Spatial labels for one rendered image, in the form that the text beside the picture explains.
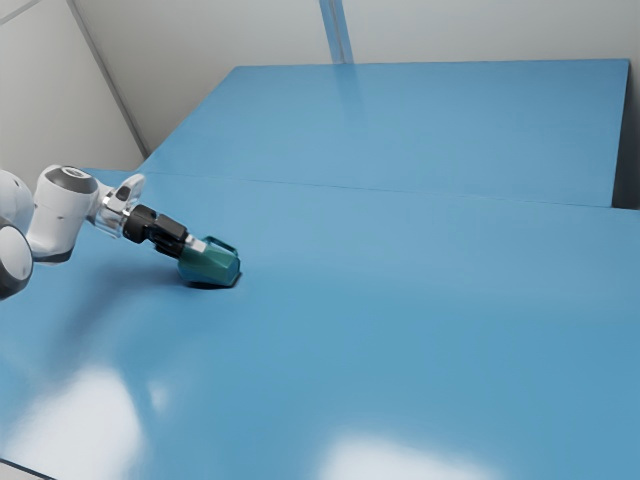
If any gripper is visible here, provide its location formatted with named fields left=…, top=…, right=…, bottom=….
left=122, top=204, right=207, bottom=260

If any teal faceted mug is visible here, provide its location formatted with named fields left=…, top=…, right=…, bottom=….
left=176, top=235, right=244, bottom=290

